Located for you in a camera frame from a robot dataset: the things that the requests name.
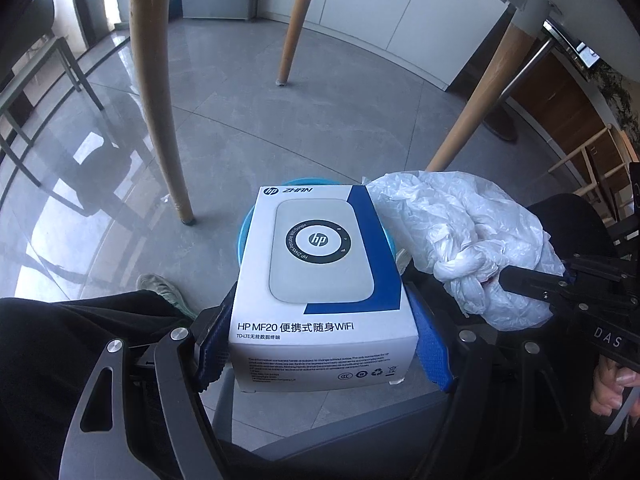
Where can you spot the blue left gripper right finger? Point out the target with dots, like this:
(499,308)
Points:
(431,349)

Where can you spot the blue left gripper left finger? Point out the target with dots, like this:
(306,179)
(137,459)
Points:
(211,349)

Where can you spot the white HP wifi box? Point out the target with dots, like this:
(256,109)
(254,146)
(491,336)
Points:
(319,303)

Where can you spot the white plastic bag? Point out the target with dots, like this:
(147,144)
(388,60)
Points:
(464,230)

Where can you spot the person's right hand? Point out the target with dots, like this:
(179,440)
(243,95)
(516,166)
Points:
(610,380)

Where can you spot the wooden stool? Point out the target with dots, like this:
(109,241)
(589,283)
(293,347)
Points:
(602,167)

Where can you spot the wooden table leg right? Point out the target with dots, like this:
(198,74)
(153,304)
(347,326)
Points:
(510,54)

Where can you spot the wooden table leg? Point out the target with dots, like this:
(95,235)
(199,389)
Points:
(148,35)
(510,54)
(295,26)

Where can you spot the wooden table leg left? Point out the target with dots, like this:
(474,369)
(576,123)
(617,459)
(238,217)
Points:
(148,35)

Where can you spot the dark green chair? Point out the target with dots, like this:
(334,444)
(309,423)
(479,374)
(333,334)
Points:
(26,49)

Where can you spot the wooden table leg far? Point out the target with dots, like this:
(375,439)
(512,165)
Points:
(295,26)

